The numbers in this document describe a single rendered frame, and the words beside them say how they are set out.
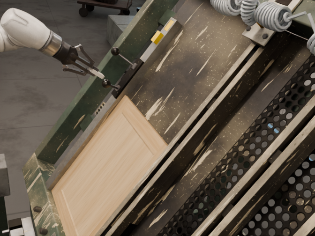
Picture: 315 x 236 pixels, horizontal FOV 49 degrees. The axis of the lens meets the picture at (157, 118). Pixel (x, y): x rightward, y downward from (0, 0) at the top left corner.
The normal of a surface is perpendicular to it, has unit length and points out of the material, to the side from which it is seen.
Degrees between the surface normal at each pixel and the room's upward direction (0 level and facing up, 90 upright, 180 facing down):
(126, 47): 90
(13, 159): 0
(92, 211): 55
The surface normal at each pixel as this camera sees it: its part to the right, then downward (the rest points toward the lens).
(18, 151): 0.12, -0.86
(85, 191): -0.65, -0.40
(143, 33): 0.44, 0.50
